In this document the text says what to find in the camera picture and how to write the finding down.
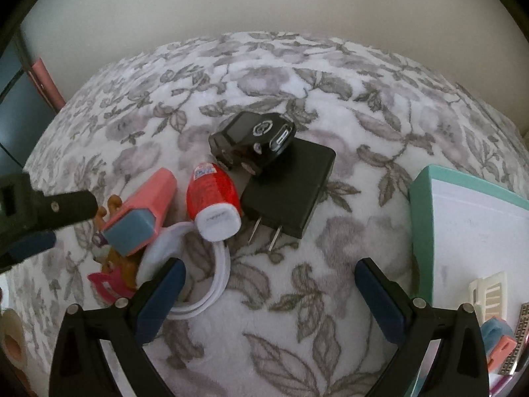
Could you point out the rhinestone hair clip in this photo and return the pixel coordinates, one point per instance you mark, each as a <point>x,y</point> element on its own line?
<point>518,335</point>

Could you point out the teal cardboard box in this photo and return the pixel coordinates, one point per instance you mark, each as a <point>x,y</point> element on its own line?
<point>467,223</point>

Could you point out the white hair clip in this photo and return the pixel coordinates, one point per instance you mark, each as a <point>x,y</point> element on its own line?
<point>489,297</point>

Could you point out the black wall adapter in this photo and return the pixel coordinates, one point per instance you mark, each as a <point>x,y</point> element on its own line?
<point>289,190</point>

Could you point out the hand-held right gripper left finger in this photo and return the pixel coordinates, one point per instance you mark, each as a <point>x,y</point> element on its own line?
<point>161,297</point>

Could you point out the dark mirror pink frame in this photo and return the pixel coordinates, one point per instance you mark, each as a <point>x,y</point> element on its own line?
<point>20,103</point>

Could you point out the red bottle white cap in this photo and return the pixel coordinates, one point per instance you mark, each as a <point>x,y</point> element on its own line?
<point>210,198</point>

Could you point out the beige orange roll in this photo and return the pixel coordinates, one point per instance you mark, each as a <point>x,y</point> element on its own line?
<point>10,339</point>

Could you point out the black car-shaped charger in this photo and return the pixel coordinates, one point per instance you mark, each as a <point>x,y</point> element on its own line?
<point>248,136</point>

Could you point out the grey floral blanket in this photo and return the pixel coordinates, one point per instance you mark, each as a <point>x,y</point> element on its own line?
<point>289,70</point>

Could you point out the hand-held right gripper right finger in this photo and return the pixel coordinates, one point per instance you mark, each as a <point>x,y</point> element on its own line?
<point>380,297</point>

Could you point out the brown cartoon toy figure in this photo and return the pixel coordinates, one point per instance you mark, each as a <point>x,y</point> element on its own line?
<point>120,269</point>

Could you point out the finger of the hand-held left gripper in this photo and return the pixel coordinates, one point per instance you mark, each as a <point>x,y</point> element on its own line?
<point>33,244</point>
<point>70,209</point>

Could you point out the pink and blue case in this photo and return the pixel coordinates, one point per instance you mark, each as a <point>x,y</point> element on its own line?
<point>144,206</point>

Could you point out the pink blue buffer block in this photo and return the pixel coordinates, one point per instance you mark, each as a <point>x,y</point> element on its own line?
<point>500,343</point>

